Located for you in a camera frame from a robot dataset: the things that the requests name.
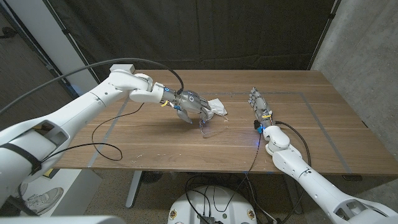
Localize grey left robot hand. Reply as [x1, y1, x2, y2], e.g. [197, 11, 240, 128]
[160, 88, 215, 125]

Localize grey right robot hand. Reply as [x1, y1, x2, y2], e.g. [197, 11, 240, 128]
[248, 86, 275, 129]

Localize white tissue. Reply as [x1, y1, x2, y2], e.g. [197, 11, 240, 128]
[206, 98, 228, 121]

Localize clear frame glasses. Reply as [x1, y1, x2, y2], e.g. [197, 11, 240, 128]
[197, 113, 229, 139]

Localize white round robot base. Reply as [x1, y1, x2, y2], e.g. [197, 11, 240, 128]
[167, 185, 258, 224]

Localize black backdrop curtain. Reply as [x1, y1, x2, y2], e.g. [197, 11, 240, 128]
[43, 0, 340, 84]

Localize white power strip box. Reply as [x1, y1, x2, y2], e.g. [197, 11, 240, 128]
[109, 63, 136, 73]

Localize black round fan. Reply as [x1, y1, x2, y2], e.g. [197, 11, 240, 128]
[141, 170, 163, 184]

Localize light grey table leg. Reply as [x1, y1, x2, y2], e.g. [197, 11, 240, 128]
[125, 170, 143, 208]

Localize dark grey table leg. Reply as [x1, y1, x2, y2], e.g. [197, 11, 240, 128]
[283, 179, 304, 215]

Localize black backdrop stand pole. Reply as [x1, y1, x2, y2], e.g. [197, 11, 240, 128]
[307, 0, 342, 71]
[42, 0, 101, 84]

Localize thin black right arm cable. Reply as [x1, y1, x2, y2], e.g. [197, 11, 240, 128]
[213, 132, 262, 213]

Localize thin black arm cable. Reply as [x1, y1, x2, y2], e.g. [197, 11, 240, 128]
[40, 102, 146, 163]
[213, 132, 262, 213]

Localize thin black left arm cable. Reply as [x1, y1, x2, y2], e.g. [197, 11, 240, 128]
[40, 102, 146, 163]

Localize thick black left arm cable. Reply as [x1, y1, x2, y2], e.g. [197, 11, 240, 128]
[0, 57, 185, 116]

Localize black wall rail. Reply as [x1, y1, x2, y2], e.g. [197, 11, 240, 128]
[0, 2, 78, 100]

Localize black wall hook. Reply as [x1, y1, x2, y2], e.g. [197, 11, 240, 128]
[0, 27, 18, 40]

